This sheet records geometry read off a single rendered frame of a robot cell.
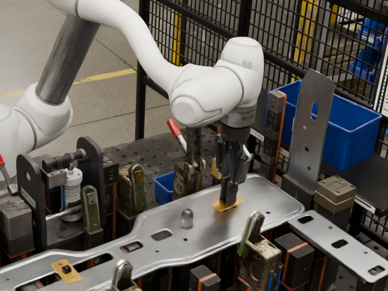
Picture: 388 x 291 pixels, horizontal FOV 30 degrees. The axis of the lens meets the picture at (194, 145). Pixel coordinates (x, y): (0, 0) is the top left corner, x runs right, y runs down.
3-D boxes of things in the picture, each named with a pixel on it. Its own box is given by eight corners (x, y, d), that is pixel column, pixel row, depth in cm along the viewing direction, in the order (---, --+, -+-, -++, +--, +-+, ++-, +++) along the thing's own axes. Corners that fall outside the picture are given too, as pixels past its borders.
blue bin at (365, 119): (342, 172, 205) (350, 132, 198) (261, 130, 223) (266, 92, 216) (375, 153, 215) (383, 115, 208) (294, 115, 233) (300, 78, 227)
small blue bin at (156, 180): (168, 215, 237) (169, 192, 233) (150, 200, 244) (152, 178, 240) (194, 205, 243) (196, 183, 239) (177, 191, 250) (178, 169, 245)
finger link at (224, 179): (223, 179, 185) (222, 177, 186) (221, 201, 189) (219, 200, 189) (232, 175, 187) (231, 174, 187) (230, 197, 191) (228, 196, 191)
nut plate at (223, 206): (219, 212, 186) (219, 208, 185) (210, 204, 189) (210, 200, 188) (244, 202, 191) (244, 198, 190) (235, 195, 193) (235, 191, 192)
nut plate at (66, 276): (82, 279, 163) (82, 275, 162) (67, 285, 161) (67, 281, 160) (65, 258, 169) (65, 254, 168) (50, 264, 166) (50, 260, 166)
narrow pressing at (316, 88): (314, 193, 200) (334, 81, 183) (285, 174, 207) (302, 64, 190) (315, 193, 200) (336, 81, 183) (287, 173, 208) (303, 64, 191)
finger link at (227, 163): (226, 142, 179) (223, 140, 180) (220, 178, 186) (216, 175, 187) (239, 138, 182) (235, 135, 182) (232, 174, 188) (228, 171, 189)
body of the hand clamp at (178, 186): (180, 274, 212) (187, 173, 195) (166, 261, 217) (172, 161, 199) (196, 267, 216) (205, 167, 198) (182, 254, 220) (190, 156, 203)
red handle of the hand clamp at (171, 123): (191, 168, 194) (164, 119, 199) (188, 171, 196) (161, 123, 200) (204, 164, 196) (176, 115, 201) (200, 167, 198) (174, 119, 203)
